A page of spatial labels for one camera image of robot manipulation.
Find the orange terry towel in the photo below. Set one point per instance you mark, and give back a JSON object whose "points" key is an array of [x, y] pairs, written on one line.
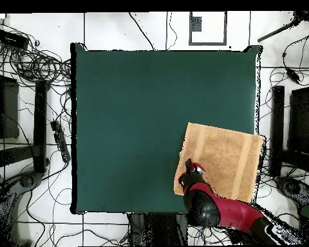
{"points": [[221, 159]]}

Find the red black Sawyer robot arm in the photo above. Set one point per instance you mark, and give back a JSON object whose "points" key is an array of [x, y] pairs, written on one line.
{"points": [[221, 208]]}

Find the dark green table cloth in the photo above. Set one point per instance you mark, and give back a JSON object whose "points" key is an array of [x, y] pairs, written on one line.
{"points": [[131, 128]]}

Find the black power strip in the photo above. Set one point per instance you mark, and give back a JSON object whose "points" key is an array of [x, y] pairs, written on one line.
{"points": [[60, 141]]}

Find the black tripod leg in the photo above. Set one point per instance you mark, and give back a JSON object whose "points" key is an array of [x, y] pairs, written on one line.
{"points": [[278, 32]]}

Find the black electronics box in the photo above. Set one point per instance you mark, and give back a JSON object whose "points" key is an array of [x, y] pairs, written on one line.
{"points": [[10, 38]]}

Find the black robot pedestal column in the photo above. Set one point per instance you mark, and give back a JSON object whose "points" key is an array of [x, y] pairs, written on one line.
{"points": [[159, 229]]}

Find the black metal stand frame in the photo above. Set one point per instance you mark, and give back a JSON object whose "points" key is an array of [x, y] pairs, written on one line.
{"points": [[40, 123], [277, 123]]}

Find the grey square floor frame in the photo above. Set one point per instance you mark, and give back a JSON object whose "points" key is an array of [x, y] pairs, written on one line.
{"points": [[195, 24]]}

